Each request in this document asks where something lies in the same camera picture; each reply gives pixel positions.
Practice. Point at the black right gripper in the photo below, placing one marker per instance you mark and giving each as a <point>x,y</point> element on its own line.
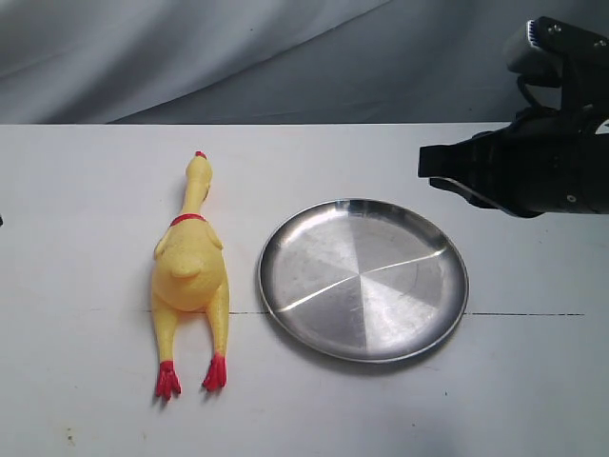
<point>544,164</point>

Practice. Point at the yellow rubber chicken toy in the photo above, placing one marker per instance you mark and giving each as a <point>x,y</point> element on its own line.
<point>189,275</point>

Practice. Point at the round stainless steel plate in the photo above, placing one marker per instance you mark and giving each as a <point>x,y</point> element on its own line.
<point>363,281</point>

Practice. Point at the grey backdrop cloth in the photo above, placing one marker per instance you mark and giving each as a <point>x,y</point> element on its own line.
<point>266,62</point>

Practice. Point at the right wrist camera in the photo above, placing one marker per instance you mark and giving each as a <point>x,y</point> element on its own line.
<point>540,49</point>

